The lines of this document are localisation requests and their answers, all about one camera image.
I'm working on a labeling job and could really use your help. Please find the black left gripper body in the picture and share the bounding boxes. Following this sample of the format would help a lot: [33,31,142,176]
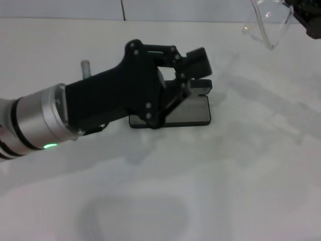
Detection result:
[65,39,167,132]

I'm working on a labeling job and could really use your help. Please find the clear white glasses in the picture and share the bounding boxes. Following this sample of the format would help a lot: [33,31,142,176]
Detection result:
[240,0,295,51]

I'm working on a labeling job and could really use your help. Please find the silver connector stub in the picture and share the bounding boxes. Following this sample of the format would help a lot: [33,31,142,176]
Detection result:
[80,59,92,79]

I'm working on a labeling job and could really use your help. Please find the left arm cable with plug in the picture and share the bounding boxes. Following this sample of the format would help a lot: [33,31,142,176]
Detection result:
[77,123,107,138]

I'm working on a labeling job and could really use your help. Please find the black glasses case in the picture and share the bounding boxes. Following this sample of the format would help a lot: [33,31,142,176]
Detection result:
[128,79,213,130]

